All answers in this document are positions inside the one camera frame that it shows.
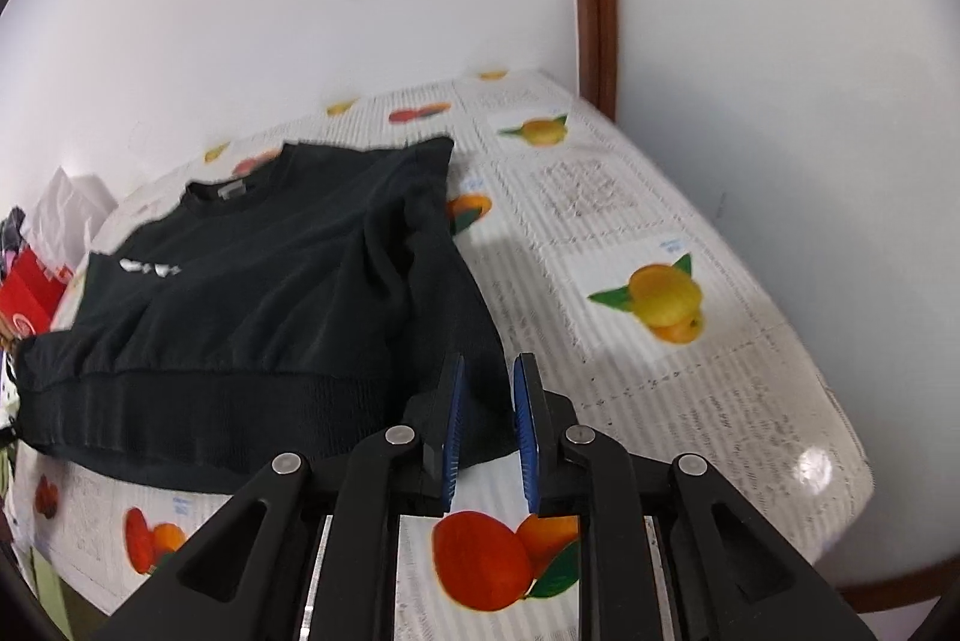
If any fruit print tablecloth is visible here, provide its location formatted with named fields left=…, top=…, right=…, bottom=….
left=3, top=73, right=874, bottom=639

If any white Miniso bag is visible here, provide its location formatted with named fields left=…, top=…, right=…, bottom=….
left=25, top=168, right=117, bottom=281

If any red paper bag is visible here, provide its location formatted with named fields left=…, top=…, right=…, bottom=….
left=0, top=246, right=68, bottom=338

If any black sweatshirt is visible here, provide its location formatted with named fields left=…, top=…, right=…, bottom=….
left=13, top=136, right=516, bottom=493

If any plaid grey cloth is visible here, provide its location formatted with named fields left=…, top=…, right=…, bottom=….
left=0, top=206, right=26, bottom=282

